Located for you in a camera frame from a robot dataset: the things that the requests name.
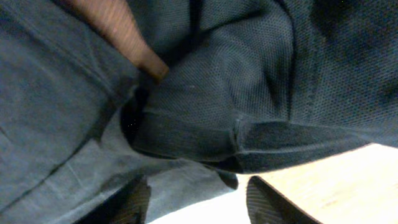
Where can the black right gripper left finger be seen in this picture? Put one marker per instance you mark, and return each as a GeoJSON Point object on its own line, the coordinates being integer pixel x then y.
{"type": "Point", "coordinates": [128, 205]}

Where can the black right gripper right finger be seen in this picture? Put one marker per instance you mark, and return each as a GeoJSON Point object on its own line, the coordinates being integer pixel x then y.
{"type": "Point", "coordinates": [266, 205]}

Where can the dark green Nike t-shirt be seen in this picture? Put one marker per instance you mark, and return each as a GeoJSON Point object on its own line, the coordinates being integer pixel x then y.
{"type": "Point", "coordinates": [63, 152]}

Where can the black garment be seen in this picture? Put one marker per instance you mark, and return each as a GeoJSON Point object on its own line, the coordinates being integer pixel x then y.
{"type": "Point", "coordinates": [263, 85]}

